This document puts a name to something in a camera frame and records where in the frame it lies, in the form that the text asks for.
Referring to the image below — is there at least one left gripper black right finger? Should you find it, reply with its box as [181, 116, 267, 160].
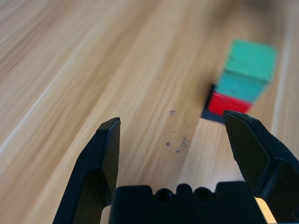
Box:
[223, 110, 299, 224]

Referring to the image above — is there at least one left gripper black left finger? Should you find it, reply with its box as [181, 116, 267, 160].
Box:
[52, 117, 121, 224]

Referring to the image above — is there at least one red wooden block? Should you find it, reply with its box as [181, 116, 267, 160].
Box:
[207, 91, 253, 117]

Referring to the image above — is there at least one green wooden block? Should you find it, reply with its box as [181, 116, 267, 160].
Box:
[214, 39, 278, 103]

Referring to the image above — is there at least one black square marker patch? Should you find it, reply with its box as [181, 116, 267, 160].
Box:
[200, 84, 227, 124]

